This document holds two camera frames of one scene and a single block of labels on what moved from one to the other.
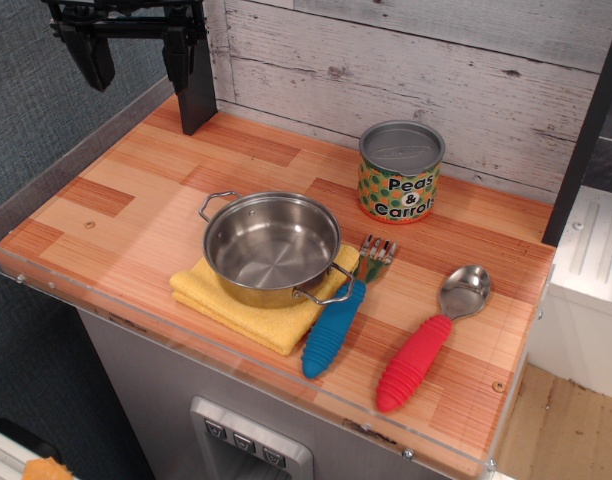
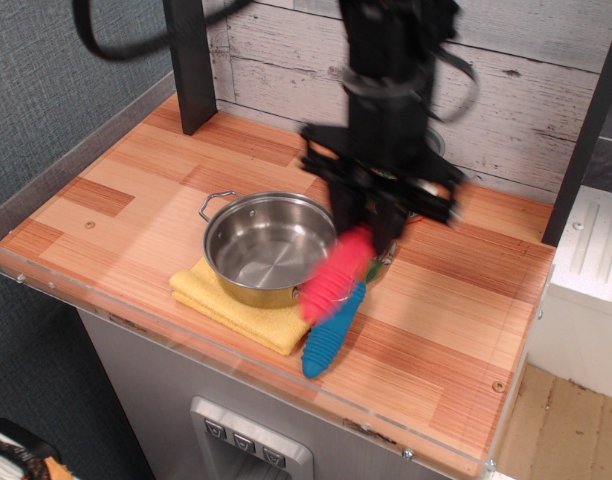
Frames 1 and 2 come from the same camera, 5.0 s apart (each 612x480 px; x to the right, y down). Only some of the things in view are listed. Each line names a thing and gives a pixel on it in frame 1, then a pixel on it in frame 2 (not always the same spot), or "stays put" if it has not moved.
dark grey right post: x=597 y=117 stays put
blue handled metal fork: x=341 y=305 stays put
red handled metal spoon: x=464 y=289 to x=339 y=272
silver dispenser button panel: x=236 y=447 stays put
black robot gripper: x=86 y=24 to x=385 y=167
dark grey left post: x=198 y=103 stays put
